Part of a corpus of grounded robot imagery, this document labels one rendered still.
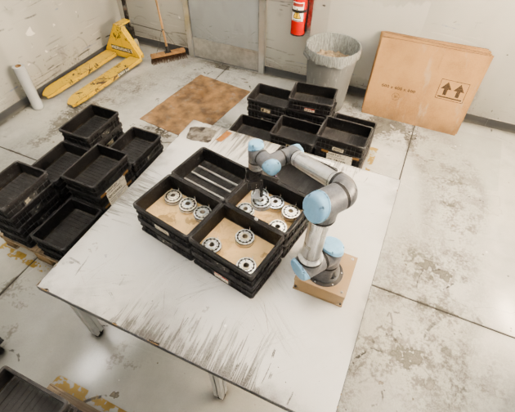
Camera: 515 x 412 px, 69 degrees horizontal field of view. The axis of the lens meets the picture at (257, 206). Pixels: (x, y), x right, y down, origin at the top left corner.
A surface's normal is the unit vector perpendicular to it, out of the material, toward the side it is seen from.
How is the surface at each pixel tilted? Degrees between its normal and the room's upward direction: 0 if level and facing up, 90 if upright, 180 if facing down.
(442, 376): 0
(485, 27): 90
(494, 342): 0
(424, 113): 73
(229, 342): 0
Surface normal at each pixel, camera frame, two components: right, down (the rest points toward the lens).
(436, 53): -0.40, 0.59
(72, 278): 0.01, -0.66
